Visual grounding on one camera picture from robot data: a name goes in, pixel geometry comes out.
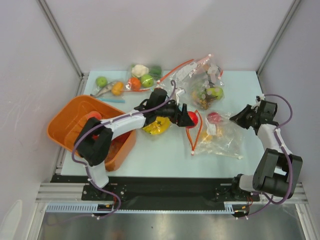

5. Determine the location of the white cauliflower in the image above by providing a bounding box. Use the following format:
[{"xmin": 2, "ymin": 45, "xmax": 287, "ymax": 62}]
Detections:
[{"xmin": 131, "ymin": 64, "xmax": 149, "ymax": 78}]

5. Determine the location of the aluminium front rail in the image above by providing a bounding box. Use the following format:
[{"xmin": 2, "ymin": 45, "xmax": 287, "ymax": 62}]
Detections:
[{"xmin": 35, "ymin": 183, "xmax": 85, "ymax": 203}]

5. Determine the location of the zip bag with orange seal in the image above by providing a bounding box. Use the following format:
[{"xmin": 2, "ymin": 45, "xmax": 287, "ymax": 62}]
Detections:
[{"xmin": 185, "ymin": 110, "xmax": 244, "ymax": 159}]

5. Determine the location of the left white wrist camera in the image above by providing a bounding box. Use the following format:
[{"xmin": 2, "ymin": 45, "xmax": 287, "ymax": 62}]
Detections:
[{"xmin": 174, "ymin": 87, "xmax": 186, "ymax": 105}]

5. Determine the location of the yellow lemon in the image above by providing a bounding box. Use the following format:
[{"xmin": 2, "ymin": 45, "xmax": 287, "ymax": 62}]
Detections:
[{"xmin": 200, "ymin": 131, "xmax": 213, "ymax": 142}]

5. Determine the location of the green pear in bag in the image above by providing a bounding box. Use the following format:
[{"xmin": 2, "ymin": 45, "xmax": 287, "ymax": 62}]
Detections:
[{"xmin": 206, "ymin": 86, "xmax": 224, "ymax": 100}]

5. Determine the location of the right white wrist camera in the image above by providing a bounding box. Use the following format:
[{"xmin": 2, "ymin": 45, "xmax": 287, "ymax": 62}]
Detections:
[{"xmin": 251, "ymin": 94, "xmax": 265, "ymax": 110}]

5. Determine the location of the yellow bell pepper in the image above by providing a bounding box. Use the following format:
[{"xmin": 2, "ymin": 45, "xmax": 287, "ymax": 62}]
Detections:
[{"xmin": 149, "ymin": 116, "xmax": 171, "ymax": 135}]

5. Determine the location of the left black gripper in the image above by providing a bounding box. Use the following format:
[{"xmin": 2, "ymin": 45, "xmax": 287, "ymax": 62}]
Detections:
[{"xmin": 155, "ymin": 98, "xmax": 194, "ymax": 127}]

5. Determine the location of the grey toy fish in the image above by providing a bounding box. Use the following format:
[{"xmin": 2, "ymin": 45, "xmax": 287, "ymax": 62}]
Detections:
[{"xmin": 90, "ymin": 81, "xmax": 116, "ymax": 98}]

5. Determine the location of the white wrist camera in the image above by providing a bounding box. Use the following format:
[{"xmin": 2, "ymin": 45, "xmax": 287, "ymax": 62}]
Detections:
[
  {"xmin": 251, "ymin": 94, "xmax": 265, "ymax": 110},
  {"xmin": 174, "ymin": 87, "xmax": 186, "ymax": 105}
]

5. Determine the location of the dark green broccoli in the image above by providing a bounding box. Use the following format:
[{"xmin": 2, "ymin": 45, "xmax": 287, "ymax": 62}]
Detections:
[{"xmin": 149, "ymin": 65, "xmax": 162, "ymax": 76}]

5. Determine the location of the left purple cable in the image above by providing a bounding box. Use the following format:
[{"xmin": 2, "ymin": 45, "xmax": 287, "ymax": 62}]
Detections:
[{"xmin": 71, "ymin": 79, "xmax": 177, "ymax": 216}]

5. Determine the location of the green apple in bag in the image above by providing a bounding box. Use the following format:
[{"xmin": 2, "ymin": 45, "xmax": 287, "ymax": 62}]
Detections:
[{"xmin": 140, "ymin": 74, "xmax": 154, "ymax": 88}]

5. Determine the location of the orange plastic basket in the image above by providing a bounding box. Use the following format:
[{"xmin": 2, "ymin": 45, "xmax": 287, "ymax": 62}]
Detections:
[{"xmin": 47, "ymin": 95, "xmax": 137, "ymax": 172}]

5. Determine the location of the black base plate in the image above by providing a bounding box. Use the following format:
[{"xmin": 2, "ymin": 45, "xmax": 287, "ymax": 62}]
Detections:
[{"xmin": 51, "ymin": 175, "xmax": 260, "ymax": 212}]

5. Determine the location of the peach apple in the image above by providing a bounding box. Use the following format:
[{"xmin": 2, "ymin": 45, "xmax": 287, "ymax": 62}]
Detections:
[{"xmin": 86, "ymin": 111, "xmax": 102, "ymax": 120}]

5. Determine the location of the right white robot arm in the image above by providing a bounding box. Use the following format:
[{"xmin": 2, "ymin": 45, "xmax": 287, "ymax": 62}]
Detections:
[{"xmin": 229, "ymin": 97, "xmax": 303, "ymax": 205}]

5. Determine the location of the green apple far left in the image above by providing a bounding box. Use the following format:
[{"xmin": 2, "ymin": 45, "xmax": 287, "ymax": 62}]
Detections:
[{"xmin": 95, "ymin": 76, "xmax": 108, "ymax": 88}]

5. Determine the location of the red apple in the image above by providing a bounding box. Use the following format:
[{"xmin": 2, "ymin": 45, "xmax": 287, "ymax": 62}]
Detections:
[{"xmin": 188, "ymin": 111, "xmax": 199, "ymax": 129}]

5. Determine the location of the dotted clear zip bag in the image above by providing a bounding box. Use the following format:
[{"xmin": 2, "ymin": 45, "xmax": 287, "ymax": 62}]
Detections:
[{"xmin": 156, "ymin": 54, "xmax": 225, "ymax": 111}]

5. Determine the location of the orange tomato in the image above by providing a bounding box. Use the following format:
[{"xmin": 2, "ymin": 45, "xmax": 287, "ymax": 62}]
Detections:
[{"xmin": 127, "ymin": 77, "xmax": 142, "ymax": 91}]

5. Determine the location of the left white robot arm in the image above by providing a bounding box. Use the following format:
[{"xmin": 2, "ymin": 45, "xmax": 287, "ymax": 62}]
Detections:
[{"xmin": 71, "ymin": 88, "xmax": 195, "ymax": 200}]

